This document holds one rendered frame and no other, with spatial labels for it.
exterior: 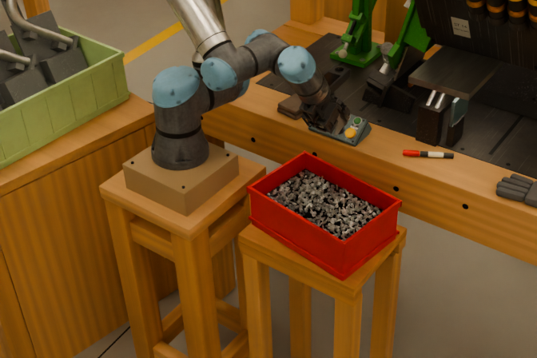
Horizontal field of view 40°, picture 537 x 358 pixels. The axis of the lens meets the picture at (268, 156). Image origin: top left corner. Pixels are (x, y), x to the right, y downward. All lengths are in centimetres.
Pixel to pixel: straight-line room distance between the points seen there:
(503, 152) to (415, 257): 106
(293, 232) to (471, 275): 131
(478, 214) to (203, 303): 75
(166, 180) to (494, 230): 82
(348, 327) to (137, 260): 65
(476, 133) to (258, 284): 72
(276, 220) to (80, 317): 105
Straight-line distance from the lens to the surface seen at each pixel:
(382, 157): 197
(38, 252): 241
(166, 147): 189
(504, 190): 187
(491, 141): 208
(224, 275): 277
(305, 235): 176
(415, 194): 197
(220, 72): 161
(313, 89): 168
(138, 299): 223
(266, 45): 169
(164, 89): 181
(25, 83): 246
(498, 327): 281
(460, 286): 293
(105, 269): 260
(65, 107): 234
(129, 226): 206
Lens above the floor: 203
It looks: 35 degrees down
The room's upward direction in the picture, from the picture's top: 2 degrees counter-clockwise
